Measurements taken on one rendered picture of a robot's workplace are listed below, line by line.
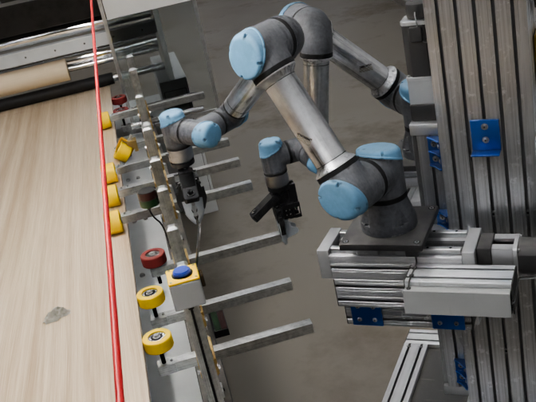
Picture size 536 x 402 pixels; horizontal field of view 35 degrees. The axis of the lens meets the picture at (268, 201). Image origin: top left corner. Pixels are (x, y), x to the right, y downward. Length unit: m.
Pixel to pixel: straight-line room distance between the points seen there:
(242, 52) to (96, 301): 0.91
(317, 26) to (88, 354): 1.11
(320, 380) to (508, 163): 1.53
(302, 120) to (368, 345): 1.74
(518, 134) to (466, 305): 0.46
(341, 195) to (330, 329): 1.79
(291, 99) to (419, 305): 0.61
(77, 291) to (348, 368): 1.33
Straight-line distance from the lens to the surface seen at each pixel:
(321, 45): 2.43
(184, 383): 2.57
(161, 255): 2.69
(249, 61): 2.06
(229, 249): 2.73
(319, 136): 2.07
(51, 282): 2.75
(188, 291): 1.84
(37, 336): 2.48
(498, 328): 2.54
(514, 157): 2.27
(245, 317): 4.00
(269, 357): 3.69
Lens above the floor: 2.07
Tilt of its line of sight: 24 degrees down
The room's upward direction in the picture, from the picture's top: 12 degrees counter-clockwise
